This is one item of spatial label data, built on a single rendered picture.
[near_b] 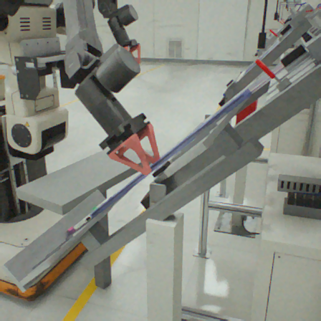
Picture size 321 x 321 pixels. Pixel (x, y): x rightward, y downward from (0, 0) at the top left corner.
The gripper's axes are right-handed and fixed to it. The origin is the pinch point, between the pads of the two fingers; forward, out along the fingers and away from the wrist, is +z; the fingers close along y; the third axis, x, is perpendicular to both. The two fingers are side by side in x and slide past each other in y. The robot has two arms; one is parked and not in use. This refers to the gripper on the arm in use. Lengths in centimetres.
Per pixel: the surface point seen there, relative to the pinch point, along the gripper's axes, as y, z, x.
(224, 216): 141, 60, 70
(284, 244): 31, 40, 2
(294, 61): 66, 4, -24
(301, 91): 30.7, 8.8, -24.7
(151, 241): -3.6, 11.8, 8.9
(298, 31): 176, -2, -23
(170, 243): -3.6, 14.0, 5.7
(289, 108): 30.6, 10.4, -20.4
